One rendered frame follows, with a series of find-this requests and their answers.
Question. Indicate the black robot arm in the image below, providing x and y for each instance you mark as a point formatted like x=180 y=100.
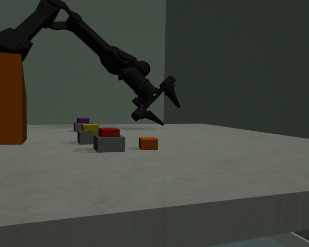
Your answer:
x=116 y=61

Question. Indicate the red button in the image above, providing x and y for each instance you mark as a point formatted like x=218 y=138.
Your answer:
x=109 y=140

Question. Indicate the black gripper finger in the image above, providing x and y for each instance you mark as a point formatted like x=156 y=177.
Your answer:
x=152 y=117
x=172 y=96

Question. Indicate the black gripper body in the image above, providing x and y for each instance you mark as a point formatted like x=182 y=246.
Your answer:
x=146 y=91

